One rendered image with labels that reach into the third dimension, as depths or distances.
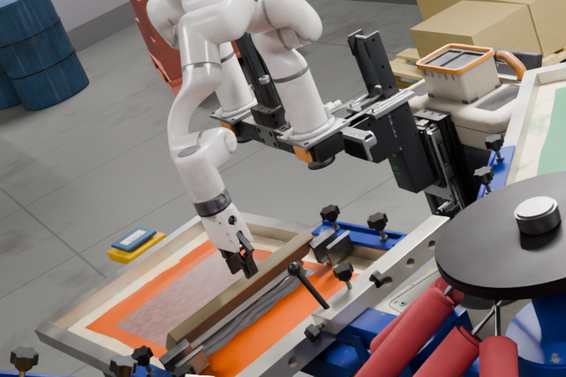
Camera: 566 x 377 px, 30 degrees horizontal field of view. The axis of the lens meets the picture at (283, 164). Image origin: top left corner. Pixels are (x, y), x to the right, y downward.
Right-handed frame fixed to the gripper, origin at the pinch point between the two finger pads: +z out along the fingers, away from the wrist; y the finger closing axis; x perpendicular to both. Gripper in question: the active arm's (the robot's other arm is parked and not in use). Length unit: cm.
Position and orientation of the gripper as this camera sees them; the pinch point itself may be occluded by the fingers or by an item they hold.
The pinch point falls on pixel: (242, 266)
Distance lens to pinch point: 226.0
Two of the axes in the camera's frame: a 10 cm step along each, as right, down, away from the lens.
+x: -7.0, 5.2, -4.9
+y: -6.1, -0.9, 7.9
